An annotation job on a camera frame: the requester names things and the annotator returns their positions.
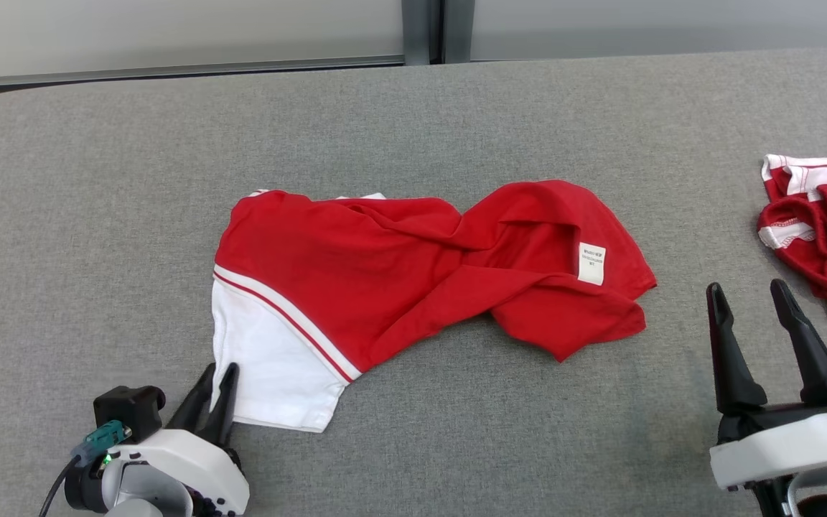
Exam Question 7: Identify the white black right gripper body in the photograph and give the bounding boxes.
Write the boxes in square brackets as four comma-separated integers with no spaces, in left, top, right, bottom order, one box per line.
[709,401,827,493]

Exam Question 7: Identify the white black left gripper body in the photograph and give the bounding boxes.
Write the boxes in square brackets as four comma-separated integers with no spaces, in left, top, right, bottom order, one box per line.
[101,428,251,517]

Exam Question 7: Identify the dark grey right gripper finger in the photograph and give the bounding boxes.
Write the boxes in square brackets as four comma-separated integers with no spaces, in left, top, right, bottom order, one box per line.
[706,283,768,416]
[772,279,827,405]

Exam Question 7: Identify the dark grey vertical wall post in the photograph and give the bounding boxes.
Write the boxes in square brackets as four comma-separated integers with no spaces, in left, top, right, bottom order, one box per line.
[401,0,475,65]

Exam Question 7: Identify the black cable with teal connector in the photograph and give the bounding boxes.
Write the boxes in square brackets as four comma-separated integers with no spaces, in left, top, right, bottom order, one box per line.
[39,421,132,517]

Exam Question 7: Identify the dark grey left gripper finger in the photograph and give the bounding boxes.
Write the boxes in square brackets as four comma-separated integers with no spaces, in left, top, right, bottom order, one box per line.
[169,363,218,431]
[201,362,240,447]

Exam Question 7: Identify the red basketball jersey white trim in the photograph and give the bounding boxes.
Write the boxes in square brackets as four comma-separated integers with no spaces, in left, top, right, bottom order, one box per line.
[211,180,658,434]

